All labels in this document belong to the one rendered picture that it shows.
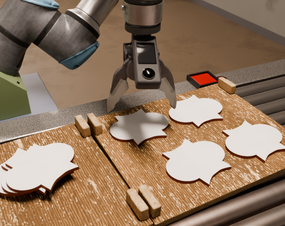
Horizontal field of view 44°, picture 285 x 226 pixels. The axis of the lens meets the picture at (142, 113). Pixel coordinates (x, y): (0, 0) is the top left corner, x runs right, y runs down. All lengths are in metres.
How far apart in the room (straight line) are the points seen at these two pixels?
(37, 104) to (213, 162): 0.57
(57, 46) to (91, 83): 1.98
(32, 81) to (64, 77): 1.88
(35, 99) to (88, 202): 0.52
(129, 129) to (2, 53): 0.41
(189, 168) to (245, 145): 0.15
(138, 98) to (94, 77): 2.09
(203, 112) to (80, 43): 0.39
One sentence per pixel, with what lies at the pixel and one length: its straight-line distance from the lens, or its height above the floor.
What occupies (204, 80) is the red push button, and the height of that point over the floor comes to 0.93.
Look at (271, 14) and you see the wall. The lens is 4.00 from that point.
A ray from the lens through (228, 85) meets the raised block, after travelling 0.99.
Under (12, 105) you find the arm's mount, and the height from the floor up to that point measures 0.91.
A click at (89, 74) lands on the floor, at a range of 3.12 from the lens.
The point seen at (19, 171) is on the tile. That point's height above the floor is 0.97.
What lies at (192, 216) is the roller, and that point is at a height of 0.92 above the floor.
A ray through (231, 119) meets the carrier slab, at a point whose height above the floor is 0.94.
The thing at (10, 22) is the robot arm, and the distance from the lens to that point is 1.01.
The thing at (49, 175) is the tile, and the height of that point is 0.97.
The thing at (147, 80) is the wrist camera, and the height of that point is 1.13.
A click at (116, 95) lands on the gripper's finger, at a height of 1.04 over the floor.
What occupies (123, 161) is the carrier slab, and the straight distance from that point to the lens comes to 0.75.
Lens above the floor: 1.43
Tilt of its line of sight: 34 degrees down
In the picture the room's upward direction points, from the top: straight up
